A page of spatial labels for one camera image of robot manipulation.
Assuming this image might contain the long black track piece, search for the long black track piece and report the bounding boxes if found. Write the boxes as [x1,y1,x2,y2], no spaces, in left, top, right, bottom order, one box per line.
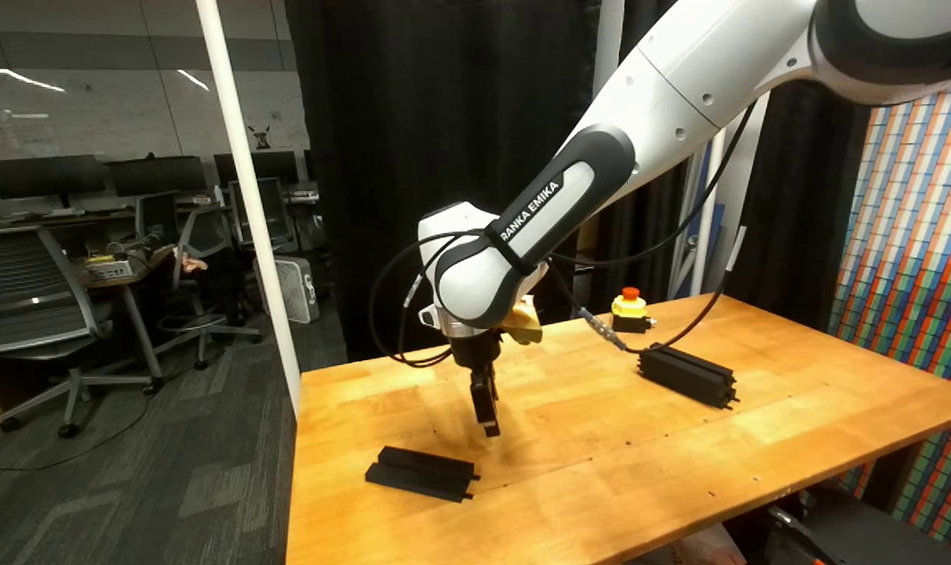
[640,345,737,409]

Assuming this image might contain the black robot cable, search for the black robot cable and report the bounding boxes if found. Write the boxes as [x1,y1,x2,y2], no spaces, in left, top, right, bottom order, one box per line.
[364,90,760,371]

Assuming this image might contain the white vertical pole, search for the white vertical pole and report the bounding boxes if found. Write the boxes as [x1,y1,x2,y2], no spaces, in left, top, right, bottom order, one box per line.
[195,0,302,415]

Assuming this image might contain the black curtain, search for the black curtain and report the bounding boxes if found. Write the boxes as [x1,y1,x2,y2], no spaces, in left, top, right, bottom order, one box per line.
[287,0,601,358]

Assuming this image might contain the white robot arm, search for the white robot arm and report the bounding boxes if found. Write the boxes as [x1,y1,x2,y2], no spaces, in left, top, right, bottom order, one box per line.
[419,0,951,429]

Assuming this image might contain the wooden table black legs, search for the wooden table black legs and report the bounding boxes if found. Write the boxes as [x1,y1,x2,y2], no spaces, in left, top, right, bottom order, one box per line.
[287,297,951,565]

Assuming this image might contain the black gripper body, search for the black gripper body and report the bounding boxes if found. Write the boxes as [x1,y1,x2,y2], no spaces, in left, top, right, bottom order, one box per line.
[452,332,501,390]

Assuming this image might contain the grey office chair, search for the grey office chair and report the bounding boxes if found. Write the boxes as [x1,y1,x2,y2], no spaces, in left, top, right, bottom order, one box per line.
[0,226,162,438]

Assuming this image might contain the far short black track piece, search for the far short black track piece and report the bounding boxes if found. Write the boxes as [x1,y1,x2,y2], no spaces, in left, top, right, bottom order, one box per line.
[364,446,478,503]

